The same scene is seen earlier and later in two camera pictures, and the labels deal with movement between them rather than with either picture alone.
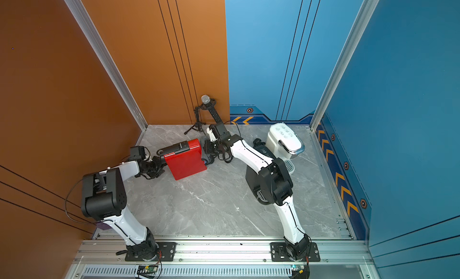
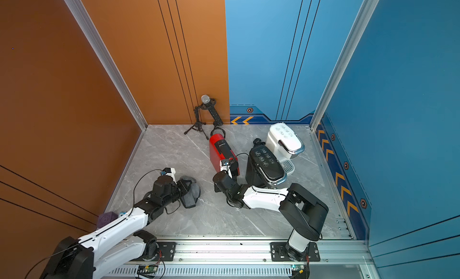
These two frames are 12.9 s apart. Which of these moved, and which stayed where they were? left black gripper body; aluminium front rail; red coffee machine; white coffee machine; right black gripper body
Moved: red coffee machine; right black gripper body; left black gripper body
Stayed: white coffee machine; aluminium front rail
